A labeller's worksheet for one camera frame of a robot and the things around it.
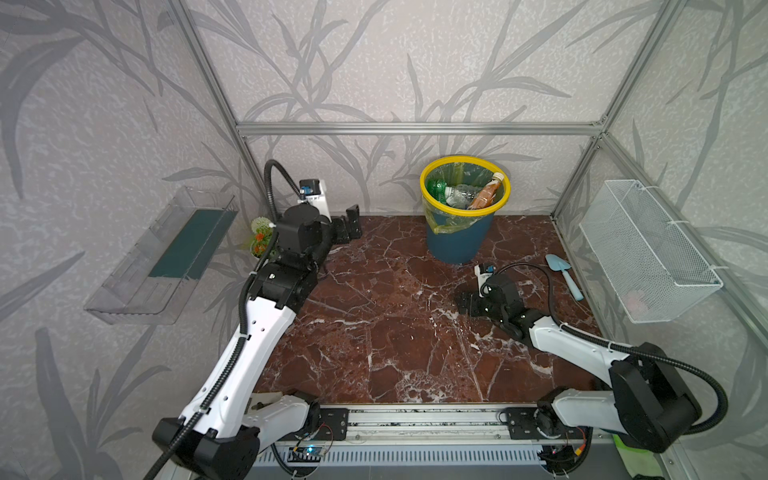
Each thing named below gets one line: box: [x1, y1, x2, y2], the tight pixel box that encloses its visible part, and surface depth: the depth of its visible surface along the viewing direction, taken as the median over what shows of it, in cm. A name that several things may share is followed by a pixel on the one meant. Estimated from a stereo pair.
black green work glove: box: [612, 434, 663, 479], surface depth 69 cm
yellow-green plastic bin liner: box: [423, 161, 505, 234], surface depth 98 cm
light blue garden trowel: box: [545, 254, 584, 302], surface depth 104 cm
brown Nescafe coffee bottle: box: [467, 172, 504, 210], surface depth 90 cm
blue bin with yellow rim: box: [420, 156, 512, 265], surface depth 96 cm
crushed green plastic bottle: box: [426, 178, 448, 204], surface depth 96 cm
